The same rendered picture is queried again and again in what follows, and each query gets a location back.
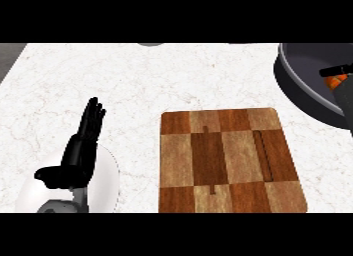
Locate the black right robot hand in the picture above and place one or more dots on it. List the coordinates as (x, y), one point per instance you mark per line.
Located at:
(349, 69)

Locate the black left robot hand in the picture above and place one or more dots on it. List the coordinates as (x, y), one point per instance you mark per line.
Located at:
(80, 150)

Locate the orange squash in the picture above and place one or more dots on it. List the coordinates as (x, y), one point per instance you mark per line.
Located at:
(335, 82)

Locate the pale left robot arm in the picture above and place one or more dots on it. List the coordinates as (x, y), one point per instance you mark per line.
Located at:
(105, 186)

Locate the dark grey pot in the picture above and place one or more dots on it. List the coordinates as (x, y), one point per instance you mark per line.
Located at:
(306, 63)

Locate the checkered wooden cutting board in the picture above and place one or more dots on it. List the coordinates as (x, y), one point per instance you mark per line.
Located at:
(232, 160)

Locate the grey rounded object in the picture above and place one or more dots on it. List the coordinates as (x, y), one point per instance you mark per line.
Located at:
(149, 44)

